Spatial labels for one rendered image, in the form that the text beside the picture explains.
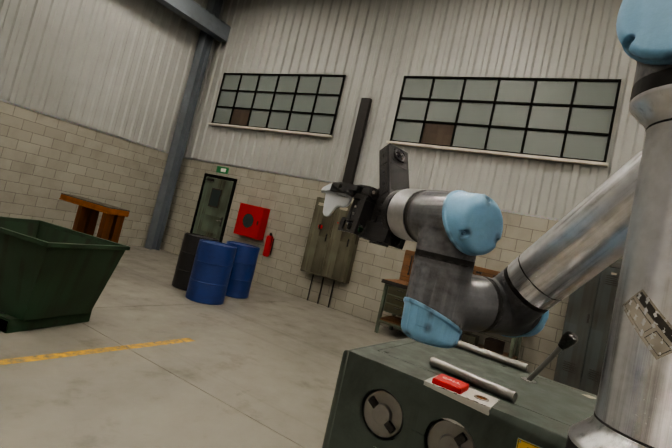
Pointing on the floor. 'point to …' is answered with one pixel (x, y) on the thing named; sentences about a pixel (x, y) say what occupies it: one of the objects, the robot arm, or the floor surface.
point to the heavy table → (87, 216)
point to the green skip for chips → (51, 273)
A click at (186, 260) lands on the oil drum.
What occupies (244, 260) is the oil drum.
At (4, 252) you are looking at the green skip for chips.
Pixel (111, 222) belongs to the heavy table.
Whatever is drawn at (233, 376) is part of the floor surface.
